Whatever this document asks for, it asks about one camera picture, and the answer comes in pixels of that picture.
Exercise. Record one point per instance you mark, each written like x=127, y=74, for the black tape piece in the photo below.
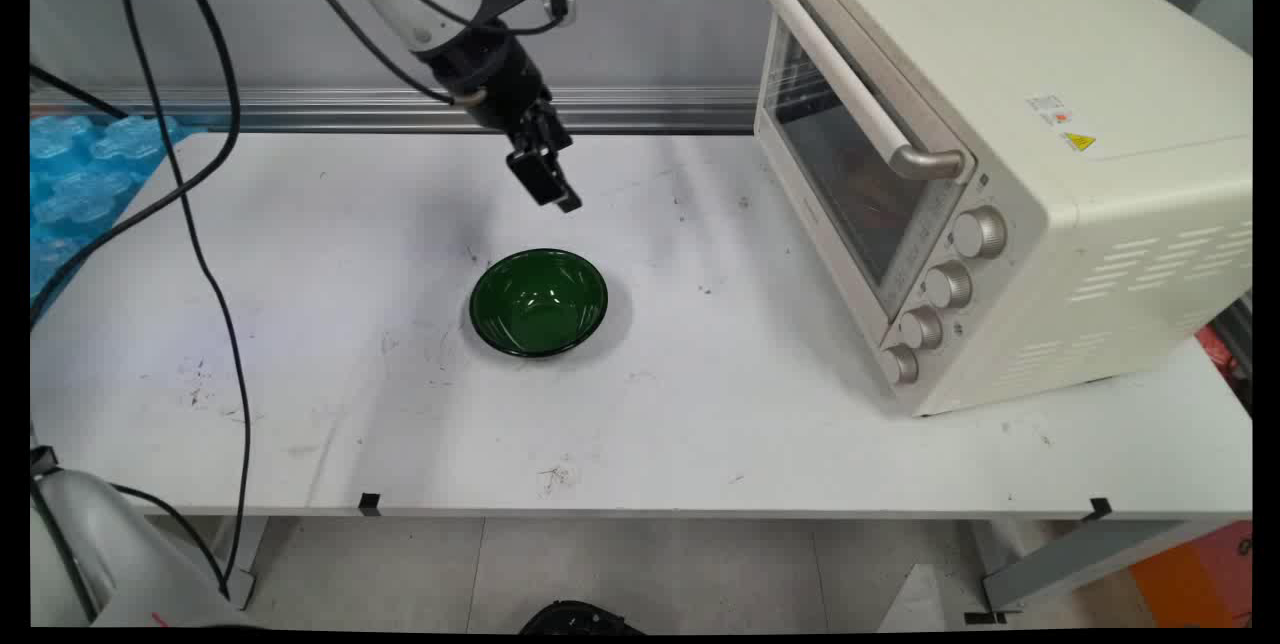
x=1100, y=509
x=369, y=503

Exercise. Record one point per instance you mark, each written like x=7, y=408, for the grey table leg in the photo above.
x=248, y=559
x=1080, y=564

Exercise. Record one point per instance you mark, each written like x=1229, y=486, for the orange box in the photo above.
x=1200, y=579

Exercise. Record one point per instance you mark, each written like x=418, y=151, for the aluminium profile rail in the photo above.
x=300, y=109

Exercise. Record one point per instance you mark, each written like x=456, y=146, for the black round object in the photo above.
x=578, y=619

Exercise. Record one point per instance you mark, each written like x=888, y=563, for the silver oven knob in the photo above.
x=948, y=284
x=921, y=328
x=899, y=364
x=980, y=231

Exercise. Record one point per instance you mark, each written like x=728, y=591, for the green glass bowl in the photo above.
x=538, y=304

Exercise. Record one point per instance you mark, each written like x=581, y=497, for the yellow warning sticker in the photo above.
x=1078, y=141

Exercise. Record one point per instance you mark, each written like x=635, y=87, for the glass oven door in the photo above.
x=850, y=174

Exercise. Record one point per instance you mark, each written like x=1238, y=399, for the blue bubble wrap sheet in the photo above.
x=80, y=184

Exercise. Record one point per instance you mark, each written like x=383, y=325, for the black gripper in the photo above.
x=490, y=74

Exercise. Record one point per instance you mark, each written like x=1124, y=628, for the cream toaster oven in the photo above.
x=1080, y=124

